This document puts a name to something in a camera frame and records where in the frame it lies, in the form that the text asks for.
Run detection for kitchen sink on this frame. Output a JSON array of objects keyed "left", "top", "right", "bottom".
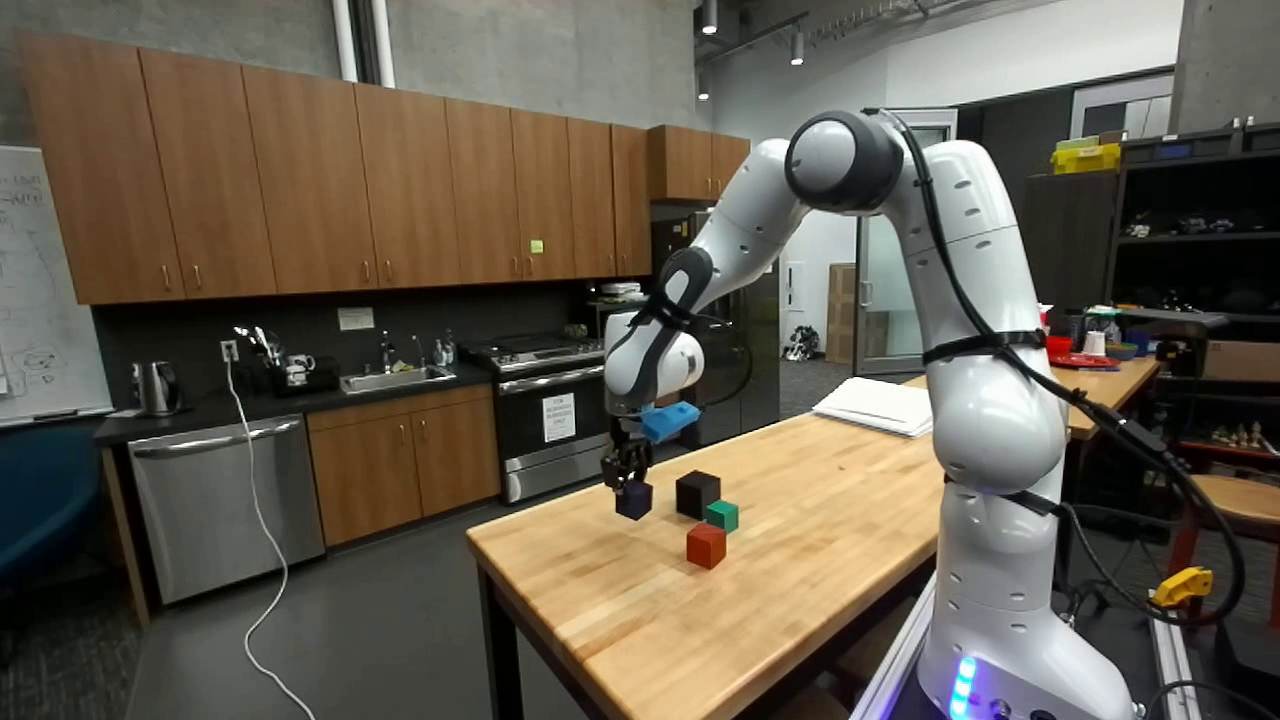
[{"left": 340, "top": 368, "right": 455, "bottom": 395}]

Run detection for whiteboard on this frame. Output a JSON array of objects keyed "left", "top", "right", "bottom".
[{"left": 0, "top": 146, "right": 113, "bottom": 424}]

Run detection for stainless steel dishwasher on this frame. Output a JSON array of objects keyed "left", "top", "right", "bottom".
[{"left": 130, "top": 417, "right": 325, "bottom": 603}]

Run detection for black shelving unit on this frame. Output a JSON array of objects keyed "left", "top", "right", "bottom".
[{"left": 1114, "top": 128, "right": 1280, "bottom": 455}]

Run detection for yellow clamp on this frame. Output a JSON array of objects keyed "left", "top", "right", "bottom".
[{"left": 1149, "top": 566, "right": 1216, "bottom": 609}]

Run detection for round wooden stool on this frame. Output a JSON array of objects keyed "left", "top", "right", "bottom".
[{"left": 1170, "top": 476, "right": 1280, "bottom": 621}]

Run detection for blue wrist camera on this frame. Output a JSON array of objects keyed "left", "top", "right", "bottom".
[{"left": 642, "top": 401, "right": 702, "bottom": 445}]

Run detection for silver kettle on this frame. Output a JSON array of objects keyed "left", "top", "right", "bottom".
[{"left": 132, "top": 359, "right": 179, "bottom": 422}]

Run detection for black block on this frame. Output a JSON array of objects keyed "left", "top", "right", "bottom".
[{"left": 675, "top": 473, "right": 722, "bottom": 522}]

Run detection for upper wooden cabinets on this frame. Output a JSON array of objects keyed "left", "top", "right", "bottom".
[{"left": 25, "top": 37, "right": 749, "bottom": 303}]

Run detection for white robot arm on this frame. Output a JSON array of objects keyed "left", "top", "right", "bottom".
[{"left": 606, "top": 114, "right": 1138, "bottom": 720}]

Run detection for orange block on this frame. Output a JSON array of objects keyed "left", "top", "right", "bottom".
[{"left": 684, "top": 526, "right": 727, "bottom": 567}]

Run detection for white power cable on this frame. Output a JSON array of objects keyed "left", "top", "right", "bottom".
[{"left": 217, "top": 337, "right": 321, "bottom": 720}]

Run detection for stainless steel oven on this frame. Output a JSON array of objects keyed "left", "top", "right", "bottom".
[{"left": 490, "top": 341, "right": 609, "bottom": 505}]

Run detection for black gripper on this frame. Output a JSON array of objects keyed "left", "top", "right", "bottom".
[{"left": 601, "top": 417, "right": 653, "bottom": 487}]

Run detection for green block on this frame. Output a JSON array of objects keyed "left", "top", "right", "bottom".
[{"left": 705, "top": 501, "right": 742, "bottom": 531}]

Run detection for white paper sheet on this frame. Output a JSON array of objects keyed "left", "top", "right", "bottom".
[{"left": 813, "top": 376, "right": 932, "bottom": 437}]

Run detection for yellow box on shelf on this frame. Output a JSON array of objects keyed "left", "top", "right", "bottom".
[{"left": 1051, "top": 140, "right": 1121, "bottom": 175}]

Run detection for lower wooden cabinet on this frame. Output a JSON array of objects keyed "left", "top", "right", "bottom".
[{"left": 308, "top": 386, "right": 500, "bottom": 546}]

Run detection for blue chair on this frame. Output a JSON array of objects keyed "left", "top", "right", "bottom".
[{"left": 0, "top": 424, "right": 100, "bottom": 586}]

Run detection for wooden table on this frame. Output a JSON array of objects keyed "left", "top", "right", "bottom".
[{"left": 465, "top": 352, "right": 1164, "bottom": 720}]

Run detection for blue block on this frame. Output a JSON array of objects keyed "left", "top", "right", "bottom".
[{"left": 618, "top": 485, "right": 653, "bottom": 522}]

